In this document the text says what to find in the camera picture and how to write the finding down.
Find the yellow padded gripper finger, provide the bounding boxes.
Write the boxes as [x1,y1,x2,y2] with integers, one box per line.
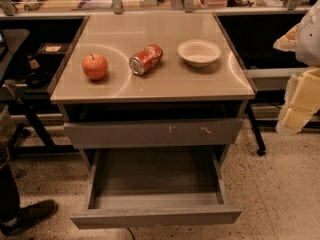
[276,67,320,135]

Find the grey drawer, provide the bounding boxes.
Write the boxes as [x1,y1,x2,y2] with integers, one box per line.
[64,118,243,149]
[71,146,242,229]

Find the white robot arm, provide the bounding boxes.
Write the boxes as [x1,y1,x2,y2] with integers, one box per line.
[273,0,320,135]

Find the grey top drawer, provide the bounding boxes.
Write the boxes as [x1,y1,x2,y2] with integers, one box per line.
[64,118,243,149]

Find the grey drawer cabinet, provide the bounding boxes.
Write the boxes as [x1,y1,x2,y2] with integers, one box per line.
[46,12,258,172]

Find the grey shelf right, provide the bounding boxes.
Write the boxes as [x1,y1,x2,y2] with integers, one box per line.
[244,67,307,91]

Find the white bowl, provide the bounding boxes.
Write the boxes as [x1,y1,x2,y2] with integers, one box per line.
[177,39,222,68]

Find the red soda can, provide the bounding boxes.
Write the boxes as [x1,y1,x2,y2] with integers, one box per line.
[129,44,163,76]

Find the red apple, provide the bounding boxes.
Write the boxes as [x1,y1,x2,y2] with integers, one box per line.
[82,54,108,81]

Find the dark shoe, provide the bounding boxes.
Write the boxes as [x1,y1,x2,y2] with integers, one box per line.
[0,200,58,236]

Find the dark trouser leg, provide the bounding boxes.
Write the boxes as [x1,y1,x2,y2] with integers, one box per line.
[0,147,20,223]

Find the black floor cable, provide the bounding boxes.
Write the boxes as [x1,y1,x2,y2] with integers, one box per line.
[126,227,138,240]

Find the black desk frame left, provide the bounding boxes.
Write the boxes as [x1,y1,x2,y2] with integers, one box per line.
[0,28,79,158]

